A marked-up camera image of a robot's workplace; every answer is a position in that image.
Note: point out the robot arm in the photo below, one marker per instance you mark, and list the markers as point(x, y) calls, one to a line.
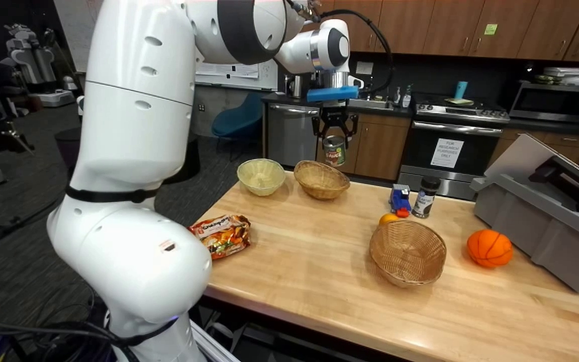
point(138, 125)

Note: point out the grey robot machine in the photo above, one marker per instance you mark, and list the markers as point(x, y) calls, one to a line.
point(30, 60)

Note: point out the steel dishwasher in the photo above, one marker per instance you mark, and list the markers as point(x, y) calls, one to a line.
point(292, 136)

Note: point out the kitchen sink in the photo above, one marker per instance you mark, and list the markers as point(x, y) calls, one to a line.
point(370, 103)

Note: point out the steel stove with oven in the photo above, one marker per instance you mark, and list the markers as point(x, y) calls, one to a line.
point(453, 125)

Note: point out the spice jar with black lid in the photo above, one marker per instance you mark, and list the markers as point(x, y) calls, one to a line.
point(425, 198)

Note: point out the white paper sign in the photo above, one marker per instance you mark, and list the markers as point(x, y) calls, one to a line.
point(447, 153)

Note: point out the row of soap bottles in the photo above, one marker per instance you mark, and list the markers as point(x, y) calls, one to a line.
point(404, 98)

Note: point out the teal cup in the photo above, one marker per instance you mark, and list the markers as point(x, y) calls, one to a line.
point(461, 90)

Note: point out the orange toy basketball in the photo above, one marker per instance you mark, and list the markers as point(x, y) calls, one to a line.
point(489, 248)

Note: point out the blue chair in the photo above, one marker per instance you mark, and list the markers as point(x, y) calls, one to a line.
point(239, 118)

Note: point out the dark brown wicker basket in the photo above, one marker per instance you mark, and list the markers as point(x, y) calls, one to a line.
point(321, 181)

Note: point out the pale yellow wicker basket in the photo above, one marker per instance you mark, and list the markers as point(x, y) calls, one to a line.
point(261, 177)

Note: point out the stack of dishes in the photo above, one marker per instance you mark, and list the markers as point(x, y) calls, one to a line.
point(563, 75)

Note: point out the microwave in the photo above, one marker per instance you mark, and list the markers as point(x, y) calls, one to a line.
point(551, 102)

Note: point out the grey plastic bin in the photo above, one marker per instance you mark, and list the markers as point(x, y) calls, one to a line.
point(536, 211)

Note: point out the green sticky note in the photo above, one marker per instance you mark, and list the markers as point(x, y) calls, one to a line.
point(490, 29)

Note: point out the wooden base cabinet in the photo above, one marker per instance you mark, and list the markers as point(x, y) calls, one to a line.
point(556, 143)
point(380, 146)

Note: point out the orange fruit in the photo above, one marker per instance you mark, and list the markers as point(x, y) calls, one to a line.
point(387, 218)

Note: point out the whiteboard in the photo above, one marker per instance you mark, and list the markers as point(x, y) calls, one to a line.
point(234, 75)

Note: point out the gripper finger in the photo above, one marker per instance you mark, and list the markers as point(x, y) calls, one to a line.
point(351, 124)
point(319, 126)

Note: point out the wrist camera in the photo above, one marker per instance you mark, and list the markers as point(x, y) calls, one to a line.
point(332, 93)

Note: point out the light brown wicker basket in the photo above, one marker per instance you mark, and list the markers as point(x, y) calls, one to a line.
point(408, 254)

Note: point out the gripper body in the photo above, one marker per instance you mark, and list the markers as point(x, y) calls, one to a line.
point(334, 111)

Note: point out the green can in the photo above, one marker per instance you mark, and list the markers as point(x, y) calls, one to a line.
point(334, 152)

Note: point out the blue toy truck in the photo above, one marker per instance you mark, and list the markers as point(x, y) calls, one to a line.
point(400, 199)

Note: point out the orange noodle packet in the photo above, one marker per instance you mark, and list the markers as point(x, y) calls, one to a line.
point(224, 236)

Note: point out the row of wooden wall cabinets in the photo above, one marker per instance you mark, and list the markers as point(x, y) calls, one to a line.
point(470, 25)

